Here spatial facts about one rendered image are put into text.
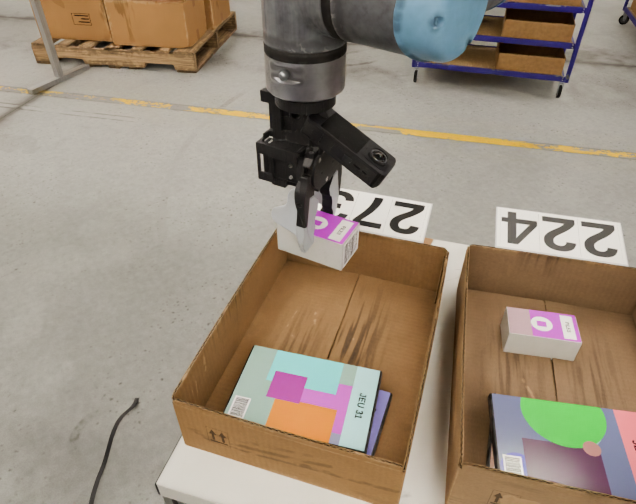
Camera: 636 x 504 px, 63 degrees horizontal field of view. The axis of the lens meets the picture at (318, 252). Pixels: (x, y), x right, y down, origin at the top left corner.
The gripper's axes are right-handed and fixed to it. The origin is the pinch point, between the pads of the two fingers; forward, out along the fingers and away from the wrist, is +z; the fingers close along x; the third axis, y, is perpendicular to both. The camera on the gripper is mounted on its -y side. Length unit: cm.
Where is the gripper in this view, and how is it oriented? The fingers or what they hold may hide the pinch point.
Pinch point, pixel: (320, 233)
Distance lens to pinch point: 71.9
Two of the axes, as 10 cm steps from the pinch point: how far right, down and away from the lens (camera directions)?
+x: -4.7, 5.7, -6.8
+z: 0.0, 7.7, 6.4
